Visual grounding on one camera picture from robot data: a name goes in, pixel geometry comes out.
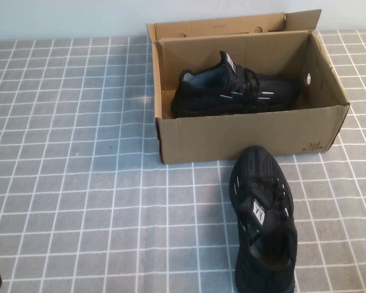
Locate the black knit sneaker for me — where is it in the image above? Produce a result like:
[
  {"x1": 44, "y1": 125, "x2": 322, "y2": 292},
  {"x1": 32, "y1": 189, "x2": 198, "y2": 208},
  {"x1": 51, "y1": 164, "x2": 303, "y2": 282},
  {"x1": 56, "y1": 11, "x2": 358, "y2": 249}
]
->
[
  {"x1": 228, "y1": 145, "x2": 300, "y2": 293},
  {"x1": 170, "y1": 51, "x2": 303, "y2": 118}
]

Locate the brown cardboard shoe box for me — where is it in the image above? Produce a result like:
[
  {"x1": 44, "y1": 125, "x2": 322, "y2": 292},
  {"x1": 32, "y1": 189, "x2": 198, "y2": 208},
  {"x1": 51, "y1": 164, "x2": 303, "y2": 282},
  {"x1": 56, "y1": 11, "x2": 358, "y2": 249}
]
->
[{"x1": 145, "y1": 9, "x2": 351, "y2": 165}]

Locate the grey white checked tablecloth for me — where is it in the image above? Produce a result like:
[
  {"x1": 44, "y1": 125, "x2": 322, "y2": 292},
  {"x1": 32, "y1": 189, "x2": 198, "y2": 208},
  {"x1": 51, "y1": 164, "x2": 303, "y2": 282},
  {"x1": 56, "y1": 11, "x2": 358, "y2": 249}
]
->
[{"x1": 0, "y1": 29, "x2": 366, "y2": 293}]

